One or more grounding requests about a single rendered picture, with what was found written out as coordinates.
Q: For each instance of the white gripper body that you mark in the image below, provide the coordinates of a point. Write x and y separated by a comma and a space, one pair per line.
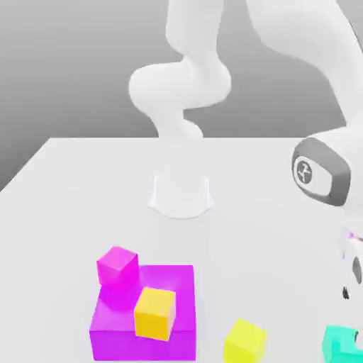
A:
358, 317

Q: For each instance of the small teal cube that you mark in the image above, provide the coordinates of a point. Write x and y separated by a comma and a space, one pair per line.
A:
337, 344

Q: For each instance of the small lemon yellow cube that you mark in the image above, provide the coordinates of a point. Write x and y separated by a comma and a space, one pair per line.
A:
244, 341

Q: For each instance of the large purple box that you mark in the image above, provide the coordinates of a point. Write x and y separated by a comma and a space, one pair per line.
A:
116, 340

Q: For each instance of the small orange-yellow cube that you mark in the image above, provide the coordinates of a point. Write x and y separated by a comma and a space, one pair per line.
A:
153, 314

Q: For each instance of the small magenta cube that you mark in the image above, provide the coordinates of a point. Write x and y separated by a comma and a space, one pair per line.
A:
116, 266

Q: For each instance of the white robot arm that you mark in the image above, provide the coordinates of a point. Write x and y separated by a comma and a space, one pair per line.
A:
181, 82

